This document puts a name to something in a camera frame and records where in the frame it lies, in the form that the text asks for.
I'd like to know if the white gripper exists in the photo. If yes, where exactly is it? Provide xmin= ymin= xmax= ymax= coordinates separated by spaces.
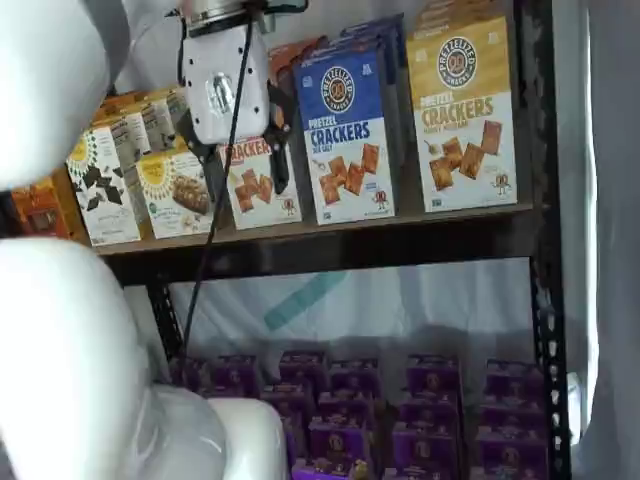
xmin=176 ymin=23 xmax=297 ymax=202

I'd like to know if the yellow white pretzel crackers box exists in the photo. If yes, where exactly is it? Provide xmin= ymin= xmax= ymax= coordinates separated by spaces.
xmin=405 ymin=15 xmax=519 ymax=213
xmin=413 ymin=0 xmax=509 ymax=39

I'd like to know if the white yellow snack bar box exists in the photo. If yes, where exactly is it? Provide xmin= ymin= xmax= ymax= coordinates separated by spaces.
xmin=137 ymin=94 xmax=176 ymax=154
xmin=134 ymin=148 xmax=217 ymax=240
xmin=164 ymin=88 xmax=190 ymax=146

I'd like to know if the blue white pretzel crackers box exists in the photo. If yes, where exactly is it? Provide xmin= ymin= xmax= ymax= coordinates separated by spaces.
xmin=299 ymin=30 xmax=401 ymax=169
xmin=339 ymin=12 xmax=407 ymax=151
xmin=292 ymin=47 xmax=397 ymax=226

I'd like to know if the white box with dark crackers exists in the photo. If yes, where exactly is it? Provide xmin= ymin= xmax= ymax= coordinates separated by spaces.
xmin=102 ymin=107 xmax=147 ymax=162
xmin=66 ymin=124 xmax=142 ymax=247

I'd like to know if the brown wooden shelf board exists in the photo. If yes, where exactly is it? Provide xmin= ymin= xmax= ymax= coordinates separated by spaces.
xmin=94 ymin=202 xmax=536 ymax=257

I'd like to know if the orange brown snack box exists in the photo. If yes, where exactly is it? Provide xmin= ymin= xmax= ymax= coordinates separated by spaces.
xmin=9 ymin=177 xmax=70 ymax=239

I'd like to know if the purple snack box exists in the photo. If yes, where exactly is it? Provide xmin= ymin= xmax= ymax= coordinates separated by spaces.
xmin=260 ymin=383 xmax=315 ymax=426
xmin=214 ymin=354 xmax=261 ymax=399
xmin=474 ymin=427 xmax=550 ymax=480
xmin=291 ymin=458 xmax=374 ymax=480
xmin=283 ymin=423 xmax=309 ymax=461
xmin=307 ymin=414 xmax=374 ymax=466
xmin=391 ymin=423 xmax=466 ymax=474
xmin=328 ymin=357 xmax=381 ymax=399
xmin=183 ymin=357 xmax=217 ymax=397
xmin=317 ymin=391 xmax=376 ymax=426
xmin=479 ymin=398 xmax=547 ymax=439
xmin=405 ymin=353 xmax=461 ymax=399
xmin=278 ymin=349 xmax=329 ymax=389
xmin=398 ymin=392 xmax=461 ymax=434
xmin=382 ymin=465 xmax=454 ymax=480
xmin=485 ymin=358 xmax=545 ymax=404

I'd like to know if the black metal shelf rack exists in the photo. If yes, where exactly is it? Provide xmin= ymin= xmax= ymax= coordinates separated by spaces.
xmin=94 ymin=0 xmax=574 ymax=480

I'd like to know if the teal strip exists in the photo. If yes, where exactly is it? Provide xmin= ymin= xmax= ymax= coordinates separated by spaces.
xmin=263 ymin=272 xmax=349 ymax=331

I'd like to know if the white backdrop sheet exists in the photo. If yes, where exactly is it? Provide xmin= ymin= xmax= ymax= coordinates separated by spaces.
xmin=107 ymin=0 xmax=640 ymax=480

